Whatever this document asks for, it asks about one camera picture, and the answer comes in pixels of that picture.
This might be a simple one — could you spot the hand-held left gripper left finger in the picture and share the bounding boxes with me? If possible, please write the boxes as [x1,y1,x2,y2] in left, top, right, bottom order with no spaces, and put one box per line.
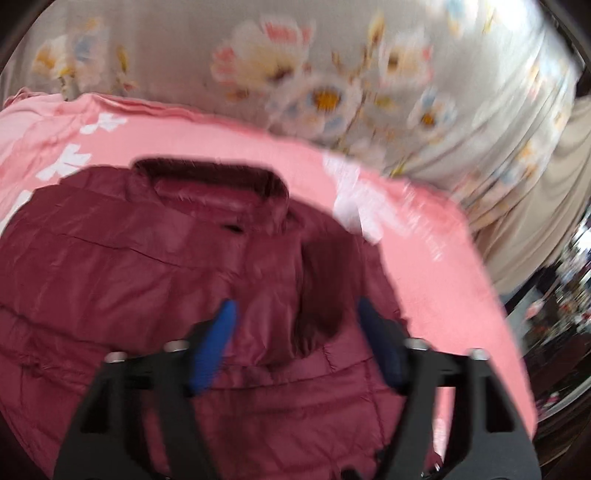
[53,299,239,480]

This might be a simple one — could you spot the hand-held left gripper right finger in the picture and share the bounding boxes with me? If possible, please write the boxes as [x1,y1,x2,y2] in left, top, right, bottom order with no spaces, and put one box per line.
[357,296,542,480]

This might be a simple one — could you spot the maroon puffer jacket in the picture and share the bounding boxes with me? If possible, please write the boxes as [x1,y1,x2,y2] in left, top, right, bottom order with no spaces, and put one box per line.
[0,157,448,480]

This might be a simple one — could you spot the pink blanket with white print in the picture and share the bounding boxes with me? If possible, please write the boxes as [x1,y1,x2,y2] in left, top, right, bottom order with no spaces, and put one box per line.
[0,90,540,464]

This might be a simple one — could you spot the cluttered shelves of goods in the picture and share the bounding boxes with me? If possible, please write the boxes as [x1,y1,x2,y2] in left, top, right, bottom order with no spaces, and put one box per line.
[502,220,591,428]

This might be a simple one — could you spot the beige cloth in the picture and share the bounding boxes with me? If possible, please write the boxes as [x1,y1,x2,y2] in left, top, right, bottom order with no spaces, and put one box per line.
[475,97,591,298]

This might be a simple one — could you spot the grey floral bedsheet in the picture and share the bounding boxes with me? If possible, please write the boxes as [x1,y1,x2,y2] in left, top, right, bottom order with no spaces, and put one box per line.
[0,0,583,232]

